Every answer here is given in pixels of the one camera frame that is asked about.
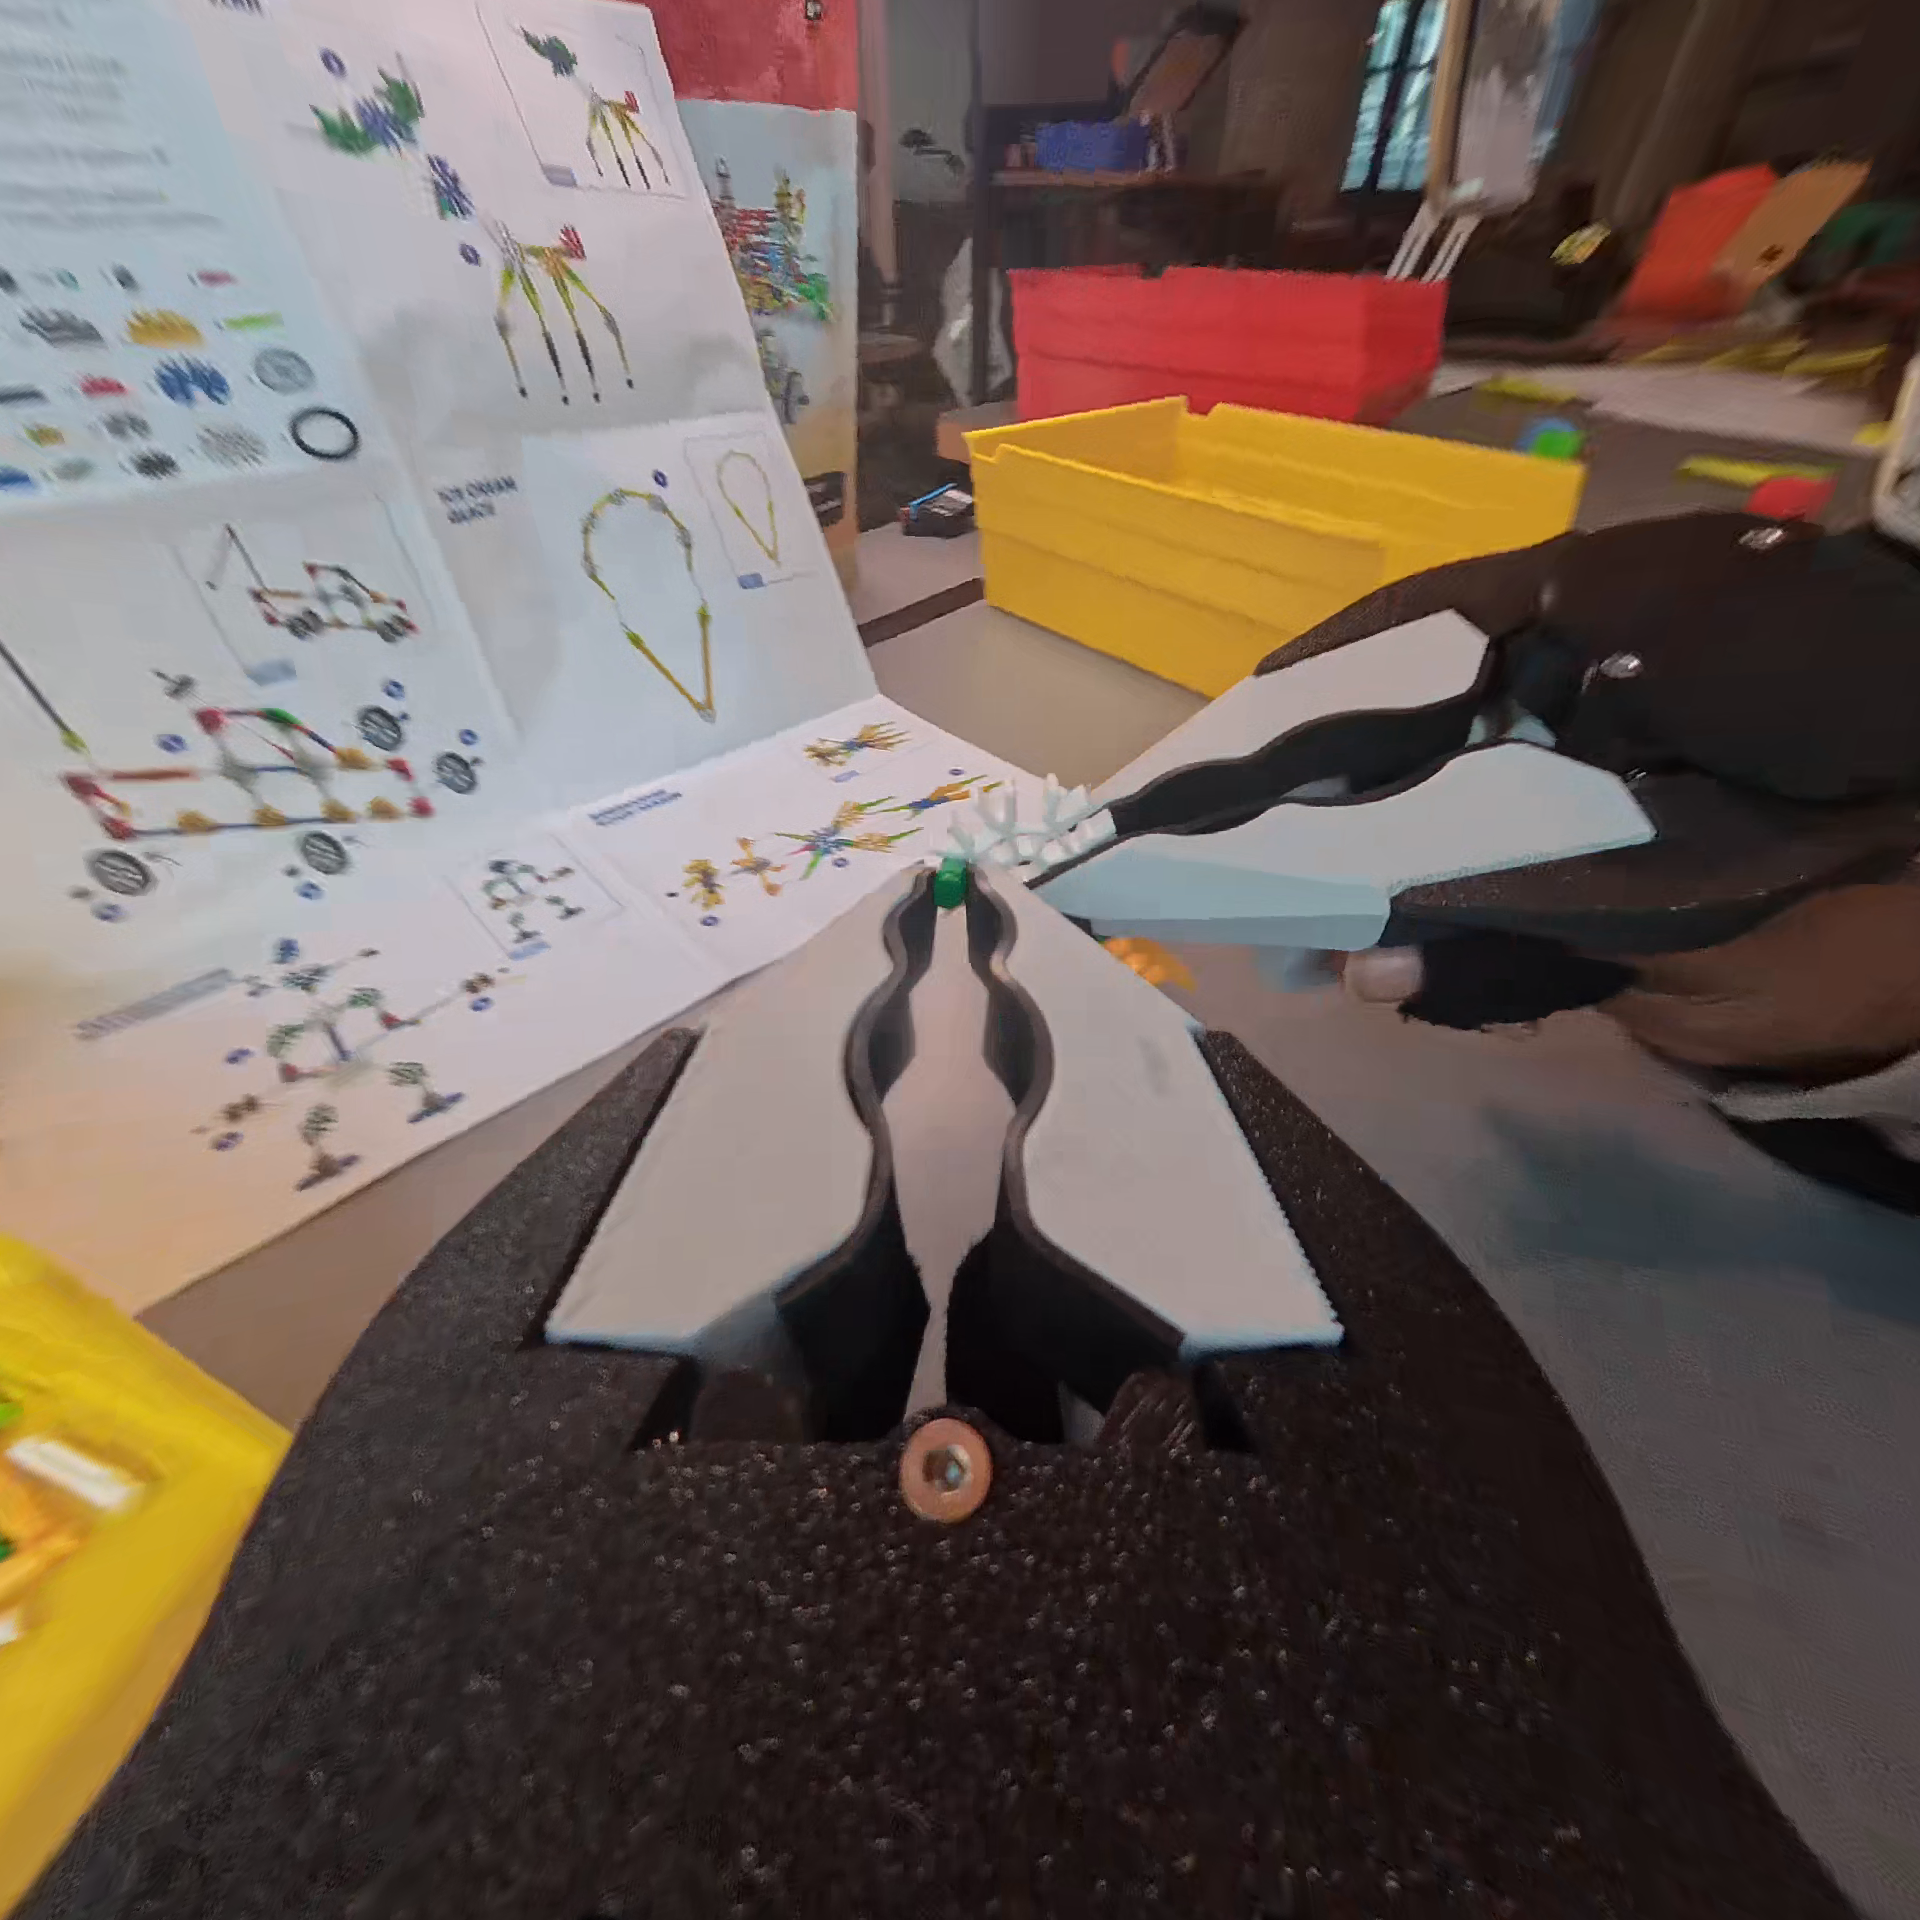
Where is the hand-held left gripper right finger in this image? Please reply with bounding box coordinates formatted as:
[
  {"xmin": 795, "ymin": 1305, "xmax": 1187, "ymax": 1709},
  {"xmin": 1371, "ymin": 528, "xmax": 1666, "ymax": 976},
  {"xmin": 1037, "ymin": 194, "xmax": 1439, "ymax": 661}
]
[{"xmin": 960, "ymin": 876, "xmax": 1343, "ymax": 1427}]

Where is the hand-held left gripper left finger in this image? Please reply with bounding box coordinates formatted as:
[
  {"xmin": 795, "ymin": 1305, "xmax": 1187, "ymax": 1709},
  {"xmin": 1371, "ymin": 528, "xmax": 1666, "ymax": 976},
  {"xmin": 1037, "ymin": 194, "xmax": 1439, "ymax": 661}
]
[{"xmin": 544, "ymin": 866, "xmax": 939, "ymax": 1427}]

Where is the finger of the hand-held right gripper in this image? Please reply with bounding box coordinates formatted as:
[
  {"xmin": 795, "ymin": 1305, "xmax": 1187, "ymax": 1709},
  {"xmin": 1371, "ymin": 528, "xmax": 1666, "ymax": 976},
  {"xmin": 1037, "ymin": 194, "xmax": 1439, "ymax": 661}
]
[
  {"xmin": 1033, "ymin": 743, "xmax": 1659, "ymax": 992},
  {"xmin": 1103, "ymin": 608, "xmax": 1502, "ymax": 842}
]

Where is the yellow plastic bin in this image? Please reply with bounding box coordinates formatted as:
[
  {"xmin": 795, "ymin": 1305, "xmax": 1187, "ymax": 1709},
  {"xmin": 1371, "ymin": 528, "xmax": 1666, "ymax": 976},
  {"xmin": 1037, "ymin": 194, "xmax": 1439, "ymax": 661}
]
[
  {"xmin": 0, "ymin": 1237, "xmax": 295, "ymax": 1907},
  {"xmin": 964, "ymin": 396, "xmax": 1588, "ymax": 699}
]

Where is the toy construction model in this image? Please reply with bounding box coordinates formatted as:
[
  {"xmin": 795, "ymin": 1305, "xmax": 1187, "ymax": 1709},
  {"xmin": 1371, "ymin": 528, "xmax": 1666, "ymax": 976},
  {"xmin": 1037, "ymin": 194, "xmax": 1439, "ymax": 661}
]
[{"xmin": 932, "ymin": 775, "xmax": 1202, "ymax": 992}]

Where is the person's right forearm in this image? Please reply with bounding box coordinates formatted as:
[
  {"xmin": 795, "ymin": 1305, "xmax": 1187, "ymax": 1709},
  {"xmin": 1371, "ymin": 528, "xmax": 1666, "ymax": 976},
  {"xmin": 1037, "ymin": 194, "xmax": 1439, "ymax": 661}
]
[{"xmin": 1712, "ymin": 1049, "xmax": 1920, "ymax": 1194}]

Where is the grey desk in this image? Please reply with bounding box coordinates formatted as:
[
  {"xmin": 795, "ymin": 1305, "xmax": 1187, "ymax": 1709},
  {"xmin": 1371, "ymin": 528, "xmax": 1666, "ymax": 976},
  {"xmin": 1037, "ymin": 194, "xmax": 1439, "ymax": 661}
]
[{"xmin": 134, "ymin": 509, "xmax": 1920, "ymax": 1920}]

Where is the person's right hand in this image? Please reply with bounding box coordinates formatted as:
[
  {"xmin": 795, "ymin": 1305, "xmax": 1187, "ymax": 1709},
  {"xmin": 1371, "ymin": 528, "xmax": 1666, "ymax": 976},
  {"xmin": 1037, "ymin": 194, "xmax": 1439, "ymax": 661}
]
[{"xmin": 1343, "ymin": 876, "xmax": 1920, "ymax": 1082}]

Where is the cluttered work table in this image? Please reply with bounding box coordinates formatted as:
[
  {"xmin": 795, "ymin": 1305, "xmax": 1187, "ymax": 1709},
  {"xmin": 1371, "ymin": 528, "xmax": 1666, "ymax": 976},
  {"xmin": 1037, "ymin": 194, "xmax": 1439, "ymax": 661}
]
[{"xmin": 1425, "ymin": 345, "xmax": 1920, "ymax": 526}]

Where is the stack of red bins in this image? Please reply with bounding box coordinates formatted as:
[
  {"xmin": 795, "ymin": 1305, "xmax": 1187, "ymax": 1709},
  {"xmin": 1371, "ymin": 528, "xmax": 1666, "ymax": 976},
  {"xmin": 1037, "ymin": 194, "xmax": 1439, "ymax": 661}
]
[{"xmin": 1008, "ymin": 266, "xmax": 1449, "ymax": 427}]

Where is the orange chair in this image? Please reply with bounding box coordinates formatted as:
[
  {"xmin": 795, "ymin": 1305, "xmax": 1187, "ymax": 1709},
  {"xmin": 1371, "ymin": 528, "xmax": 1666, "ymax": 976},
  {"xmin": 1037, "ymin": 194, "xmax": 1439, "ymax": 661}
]
[{"xmin": 1619, "ymin": 164, "xmax": 1780, "ymax": 317}]

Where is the dark paned window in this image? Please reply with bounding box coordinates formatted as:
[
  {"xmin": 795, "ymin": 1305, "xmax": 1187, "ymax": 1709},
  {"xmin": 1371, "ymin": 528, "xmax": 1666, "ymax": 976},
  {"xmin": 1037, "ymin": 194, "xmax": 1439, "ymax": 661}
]
[{"xmin": 1343, "ymin": 0, "xmax": 1449, "ymax": 194}]

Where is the white hanging banner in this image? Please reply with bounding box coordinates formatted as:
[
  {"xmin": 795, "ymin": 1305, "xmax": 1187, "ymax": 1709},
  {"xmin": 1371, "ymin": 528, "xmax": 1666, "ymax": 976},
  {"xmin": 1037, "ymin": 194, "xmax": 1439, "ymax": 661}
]
[{"xmin": 1386, "ymin": 0, "xmax": 1562, "ymax": 287}]

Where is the toy instruction sheet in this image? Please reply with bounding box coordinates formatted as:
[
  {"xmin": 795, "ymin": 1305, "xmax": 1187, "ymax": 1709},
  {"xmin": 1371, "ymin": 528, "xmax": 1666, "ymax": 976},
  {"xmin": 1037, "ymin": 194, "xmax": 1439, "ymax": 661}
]
[{"xmin": 0, "ymin": 0, "xmax": 1053, "ymax": 1314}]

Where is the pile of toy pieces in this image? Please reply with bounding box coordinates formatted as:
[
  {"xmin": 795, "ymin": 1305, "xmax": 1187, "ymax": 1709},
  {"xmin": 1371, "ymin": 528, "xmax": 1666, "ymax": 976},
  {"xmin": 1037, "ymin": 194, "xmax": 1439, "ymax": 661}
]
[{"xmin": 0, "ymin": 1350, "xmax": 152, "ymax": 1644}]

